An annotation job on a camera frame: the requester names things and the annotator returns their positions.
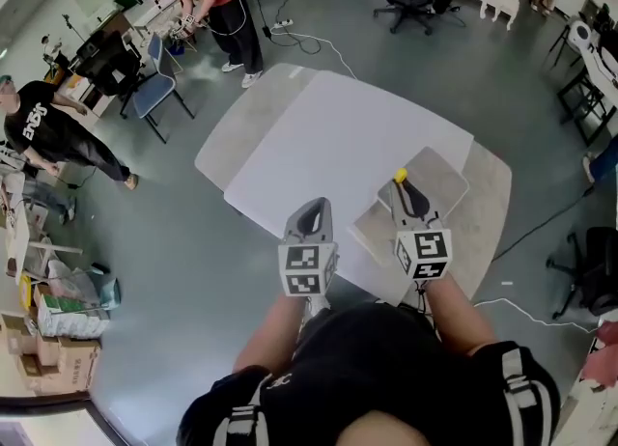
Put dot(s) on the black mesh office chair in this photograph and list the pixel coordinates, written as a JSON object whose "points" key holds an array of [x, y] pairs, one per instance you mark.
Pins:
{"points": [[106, 63]]}

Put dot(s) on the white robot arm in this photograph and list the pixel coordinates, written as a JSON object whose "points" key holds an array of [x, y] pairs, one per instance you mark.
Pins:
{"points": [[591, 48]]}

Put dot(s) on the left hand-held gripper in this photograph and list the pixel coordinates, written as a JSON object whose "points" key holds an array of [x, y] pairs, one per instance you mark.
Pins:
{"points": [[303, 270]]}

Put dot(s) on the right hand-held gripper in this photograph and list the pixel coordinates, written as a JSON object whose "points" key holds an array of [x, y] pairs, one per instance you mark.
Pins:
{"points": [[425, 253]]}

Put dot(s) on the red cloth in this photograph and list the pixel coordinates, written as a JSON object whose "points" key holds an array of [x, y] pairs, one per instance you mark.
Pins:
{"points": [[603, 357]]}

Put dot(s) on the white power strip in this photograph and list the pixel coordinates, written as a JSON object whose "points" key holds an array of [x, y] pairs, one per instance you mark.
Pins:
{"points": [[283, 23]]}

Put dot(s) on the blue folding chair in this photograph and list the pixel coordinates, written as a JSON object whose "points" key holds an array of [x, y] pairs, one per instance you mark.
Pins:
{"points": [[154, 91]]}

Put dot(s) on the white paper sheet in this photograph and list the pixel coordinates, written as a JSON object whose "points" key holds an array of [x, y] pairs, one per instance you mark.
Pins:
{"points": [[338, 145]]}

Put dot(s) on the person's left forearm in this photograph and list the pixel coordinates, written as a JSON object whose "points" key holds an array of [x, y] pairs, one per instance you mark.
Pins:
{"points": [[270, 333]]}

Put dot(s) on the black swivel office chair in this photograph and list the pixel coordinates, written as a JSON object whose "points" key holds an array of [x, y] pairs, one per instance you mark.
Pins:
{"points": [[596, 265]]}

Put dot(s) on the black metal frame table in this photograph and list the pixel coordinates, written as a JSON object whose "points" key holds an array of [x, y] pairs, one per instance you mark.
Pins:
{"points": [[586, 101]]}

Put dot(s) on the small brown cardboard carton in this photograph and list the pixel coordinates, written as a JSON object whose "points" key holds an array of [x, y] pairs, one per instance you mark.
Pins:
{"points": [[17, 338]]}

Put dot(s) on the person's right forearm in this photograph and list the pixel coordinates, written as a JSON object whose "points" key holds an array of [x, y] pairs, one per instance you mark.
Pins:
{"points": [[458, 314]]}

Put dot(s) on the white green printed carton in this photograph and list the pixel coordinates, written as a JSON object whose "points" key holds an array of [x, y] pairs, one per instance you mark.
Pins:
{"points": [[67, 311]]}

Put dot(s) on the person's black shirt torso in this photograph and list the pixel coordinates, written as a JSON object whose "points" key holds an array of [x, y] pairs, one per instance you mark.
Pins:
{"points": [[376, 362]]}

